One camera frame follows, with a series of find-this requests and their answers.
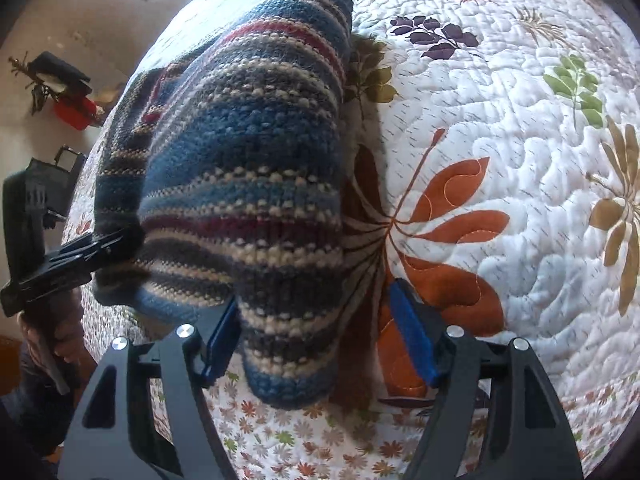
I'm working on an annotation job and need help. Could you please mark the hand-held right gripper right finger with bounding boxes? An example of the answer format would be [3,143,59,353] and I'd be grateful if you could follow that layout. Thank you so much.
[389,277,585,480]

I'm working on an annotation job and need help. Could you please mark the light blue bed sheet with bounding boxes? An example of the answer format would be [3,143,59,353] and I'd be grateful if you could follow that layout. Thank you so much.
[140,0,261,76]

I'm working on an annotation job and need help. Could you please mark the person's left hand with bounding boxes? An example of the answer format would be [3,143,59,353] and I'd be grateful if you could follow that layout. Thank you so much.
[20,290,87,366]

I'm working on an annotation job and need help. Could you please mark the floral quilt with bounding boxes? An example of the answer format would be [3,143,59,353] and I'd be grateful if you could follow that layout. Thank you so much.
[62,0,640,480]

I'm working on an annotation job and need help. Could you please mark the red bag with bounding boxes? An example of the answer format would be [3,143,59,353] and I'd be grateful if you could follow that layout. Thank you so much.
[52,95,106,133]

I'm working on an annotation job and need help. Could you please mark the striped knit sweater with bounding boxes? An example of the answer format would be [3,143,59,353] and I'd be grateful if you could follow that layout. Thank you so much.
[92,0,356,408]

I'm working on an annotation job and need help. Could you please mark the person's left forearm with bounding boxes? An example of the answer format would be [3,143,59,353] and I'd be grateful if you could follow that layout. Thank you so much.
[0,355,81,461]

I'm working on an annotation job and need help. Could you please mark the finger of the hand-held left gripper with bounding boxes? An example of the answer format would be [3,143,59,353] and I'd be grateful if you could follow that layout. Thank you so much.
[20,225,143,301]

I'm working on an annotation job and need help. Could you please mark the black chair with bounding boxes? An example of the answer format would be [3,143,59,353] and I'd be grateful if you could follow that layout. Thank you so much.
[25,145,87,223]

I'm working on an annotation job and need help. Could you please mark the coat rack with dark clothes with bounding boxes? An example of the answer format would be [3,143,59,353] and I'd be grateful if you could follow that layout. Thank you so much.
[7,50,93,116]

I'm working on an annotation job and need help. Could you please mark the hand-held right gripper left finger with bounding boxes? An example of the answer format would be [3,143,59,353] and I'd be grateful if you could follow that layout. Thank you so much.
[57,297,243,480]

